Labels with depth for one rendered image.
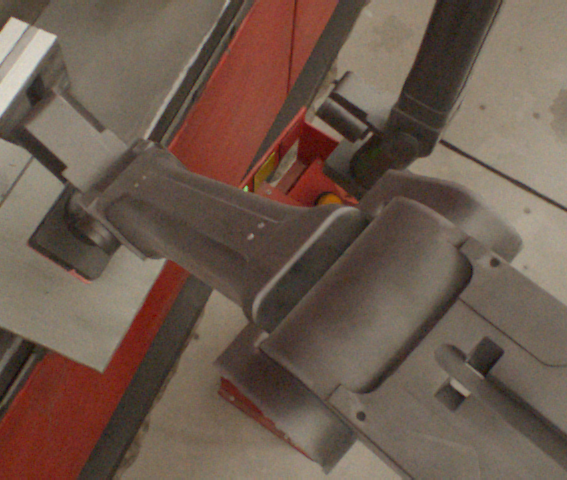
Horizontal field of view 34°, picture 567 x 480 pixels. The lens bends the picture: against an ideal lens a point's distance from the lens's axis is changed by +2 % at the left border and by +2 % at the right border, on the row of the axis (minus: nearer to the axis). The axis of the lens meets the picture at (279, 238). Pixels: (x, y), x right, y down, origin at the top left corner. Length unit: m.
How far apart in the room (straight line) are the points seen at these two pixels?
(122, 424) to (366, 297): 1.57
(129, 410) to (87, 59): 0.86
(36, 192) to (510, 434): 0.75
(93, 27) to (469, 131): 1.21
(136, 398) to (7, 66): 0.93
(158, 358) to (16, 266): 0.98
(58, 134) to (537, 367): 0.49
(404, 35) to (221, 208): 1.95
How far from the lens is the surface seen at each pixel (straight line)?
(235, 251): 0.41
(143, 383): 1.89
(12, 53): 1.13
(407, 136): 0.98
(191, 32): 1.24
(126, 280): 0.93
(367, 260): 0.32
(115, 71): 1.21
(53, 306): 0.93
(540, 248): 2.15
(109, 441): 1.87
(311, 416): 0.32
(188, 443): 1.90
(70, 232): 0.83
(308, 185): 1.27
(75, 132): 0.72
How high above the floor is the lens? 1.85
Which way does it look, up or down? 65 degrees down
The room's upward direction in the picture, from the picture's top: 6 degrees clockwise
